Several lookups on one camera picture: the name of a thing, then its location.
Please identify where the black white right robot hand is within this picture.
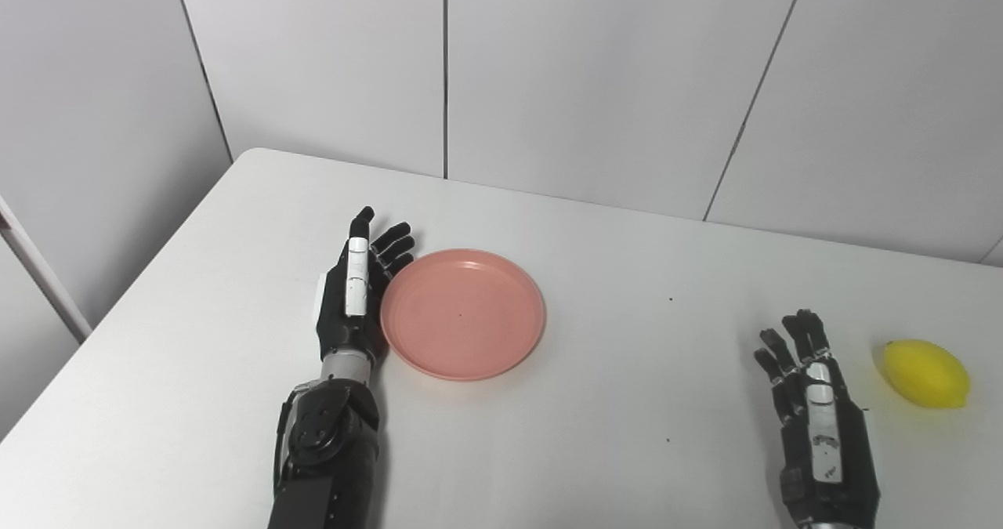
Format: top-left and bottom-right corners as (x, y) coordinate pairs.
(754, 309), (882, 528)

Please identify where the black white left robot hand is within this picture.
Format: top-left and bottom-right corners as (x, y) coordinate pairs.
(315, 206), (416, 365)

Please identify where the pink round plate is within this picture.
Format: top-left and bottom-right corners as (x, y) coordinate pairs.
(379, 248), (547, 382)

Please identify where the yellow lemon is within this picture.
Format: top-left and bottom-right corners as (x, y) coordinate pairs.
(882, 339), (972, 410)

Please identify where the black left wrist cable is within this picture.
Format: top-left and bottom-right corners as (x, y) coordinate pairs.
(271, 384), (314, 498)

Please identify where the white partition frame bar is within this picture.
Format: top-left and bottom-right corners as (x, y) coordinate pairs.
(0, 196), (93, 343)

